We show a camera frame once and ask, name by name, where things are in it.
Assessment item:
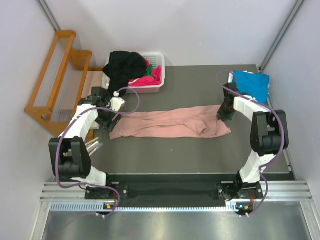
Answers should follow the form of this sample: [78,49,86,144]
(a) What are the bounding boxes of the pink t shirt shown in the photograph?
[109,105,232,140]

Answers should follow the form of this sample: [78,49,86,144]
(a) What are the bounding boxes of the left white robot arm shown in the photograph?
[48,87,125,199]

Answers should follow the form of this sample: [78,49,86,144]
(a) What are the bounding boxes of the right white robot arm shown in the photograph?
[217,82,289,201]

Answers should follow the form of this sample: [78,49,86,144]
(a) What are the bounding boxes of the bundle of marker pens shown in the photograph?
[85,137,103,156]

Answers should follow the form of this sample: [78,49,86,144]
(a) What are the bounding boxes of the white folded t shirt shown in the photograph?
[226,70,271,103]

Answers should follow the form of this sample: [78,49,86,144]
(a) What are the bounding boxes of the blue folded t shirt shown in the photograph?
[232,70,271,105]

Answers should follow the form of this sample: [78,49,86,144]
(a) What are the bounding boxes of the black t shirt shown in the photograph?
[102,51,148,97]

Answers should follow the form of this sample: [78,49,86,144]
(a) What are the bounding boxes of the orange wooden rack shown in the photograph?
[24,30,102,137]

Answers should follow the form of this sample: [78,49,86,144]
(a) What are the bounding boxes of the magenta t shirt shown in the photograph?
[128,61,162,87]

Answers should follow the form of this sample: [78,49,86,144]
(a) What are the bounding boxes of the green t shirt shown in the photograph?
[145,64,153,76]

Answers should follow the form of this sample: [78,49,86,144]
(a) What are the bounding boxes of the white plastic laundry basket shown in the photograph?
[102,51,166,93]

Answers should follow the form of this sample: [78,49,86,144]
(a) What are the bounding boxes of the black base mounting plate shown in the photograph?
[84,174,263,208]

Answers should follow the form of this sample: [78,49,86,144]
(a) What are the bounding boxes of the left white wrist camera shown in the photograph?
[110,91,126,112]

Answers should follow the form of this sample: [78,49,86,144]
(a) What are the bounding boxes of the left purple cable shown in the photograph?
[54,87,141,218]

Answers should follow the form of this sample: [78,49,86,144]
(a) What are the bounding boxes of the purple cable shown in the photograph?
[54,87,141,218]
[215,71,287,217]

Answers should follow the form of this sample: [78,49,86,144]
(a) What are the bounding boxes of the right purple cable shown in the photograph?
[215,71,287,217]

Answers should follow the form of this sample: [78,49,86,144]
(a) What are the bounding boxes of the grey slotted cable duct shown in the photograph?
[49,201,241,213]

